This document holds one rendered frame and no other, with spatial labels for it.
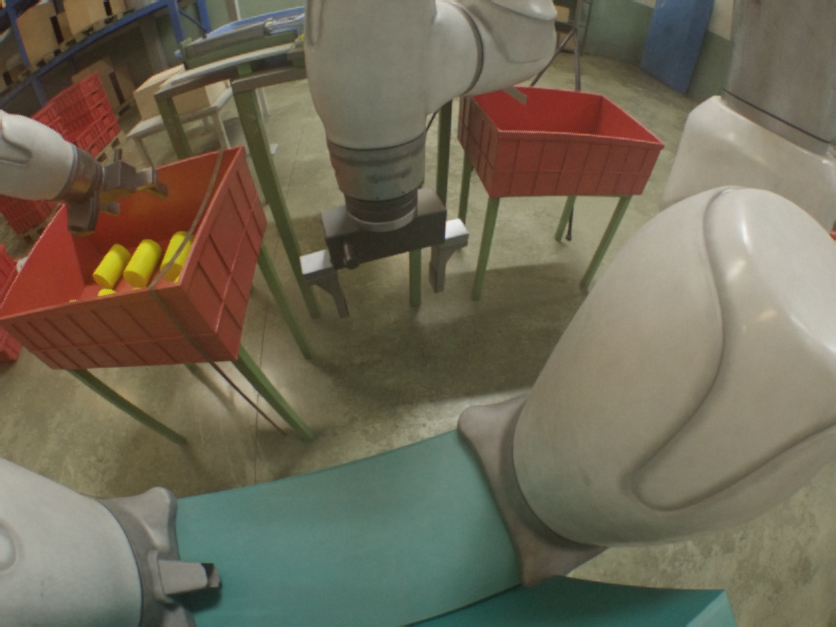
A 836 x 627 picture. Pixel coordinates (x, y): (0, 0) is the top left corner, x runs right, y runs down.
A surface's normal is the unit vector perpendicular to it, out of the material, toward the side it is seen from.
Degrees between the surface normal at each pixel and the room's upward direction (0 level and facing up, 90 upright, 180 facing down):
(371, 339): 0
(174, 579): 7
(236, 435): 0
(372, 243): 90
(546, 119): 90
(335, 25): 83
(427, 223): 90
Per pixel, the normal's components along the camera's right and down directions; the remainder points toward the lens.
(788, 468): -0.36, 0.47
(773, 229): -0.03, -0.48
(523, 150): 0.17, 0.80
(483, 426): -0.25, -0.63
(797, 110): -0.61, 0.63
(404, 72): 0.54, 0.70
